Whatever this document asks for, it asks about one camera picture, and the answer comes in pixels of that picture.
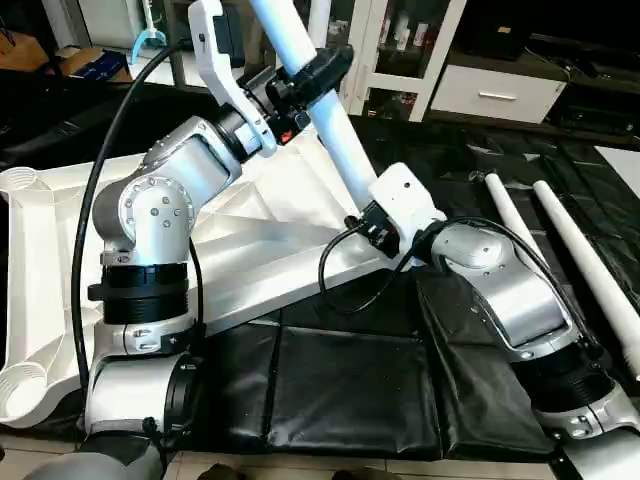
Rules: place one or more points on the white plastic table leg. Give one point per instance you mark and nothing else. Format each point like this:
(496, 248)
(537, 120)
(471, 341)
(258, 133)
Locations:
(505, 210)
(590, 265)
(335, 130)
(319, 15)

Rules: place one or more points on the white plastic table top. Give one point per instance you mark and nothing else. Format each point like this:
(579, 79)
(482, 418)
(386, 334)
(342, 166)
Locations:
(260, 250)

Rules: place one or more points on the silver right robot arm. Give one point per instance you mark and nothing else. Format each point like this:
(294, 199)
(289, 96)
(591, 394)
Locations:
(510, 290)

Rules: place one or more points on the white glass door cabinet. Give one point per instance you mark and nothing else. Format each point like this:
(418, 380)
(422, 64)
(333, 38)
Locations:
(400, 50)

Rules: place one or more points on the light blue plastic item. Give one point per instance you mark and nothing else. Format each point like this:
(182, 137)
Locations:
(148, 35)

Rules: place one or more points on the black work mat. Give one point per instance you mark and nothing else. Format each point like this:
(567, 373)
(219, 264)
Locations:
(350, 390)

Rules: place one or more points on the white drawer unit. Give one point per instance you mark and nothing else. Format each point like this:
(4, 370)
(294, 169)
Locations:
(498, 95)

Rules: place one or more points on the blue flat box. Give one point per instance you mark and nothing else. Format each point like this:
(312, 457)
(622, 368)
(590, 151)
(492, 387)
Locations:
(95, 66)

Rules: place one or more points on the white flat panel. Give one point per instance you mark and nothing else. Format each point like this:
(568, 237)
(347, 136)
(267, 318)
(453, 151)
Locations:
(622, 160)

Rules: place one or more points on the brown wooden board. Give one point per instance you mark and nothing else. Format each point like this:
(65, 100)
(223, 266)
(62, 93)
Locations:
(22, 50)

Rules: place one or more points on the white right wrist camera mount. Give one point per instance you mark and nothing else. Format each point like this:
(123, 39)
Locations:
(405, 205)

